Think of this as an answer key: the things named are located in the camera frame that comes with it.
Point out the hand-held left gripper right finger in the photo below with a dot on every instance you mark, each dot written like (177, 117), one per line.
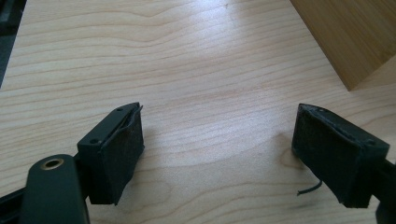
(336, 161)

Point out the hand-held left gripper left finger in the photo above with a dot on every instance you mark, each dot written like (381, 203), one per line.
(112, 161)

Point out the brown wooden box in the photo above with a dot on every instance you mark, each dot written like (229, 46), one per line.
(351, 34)

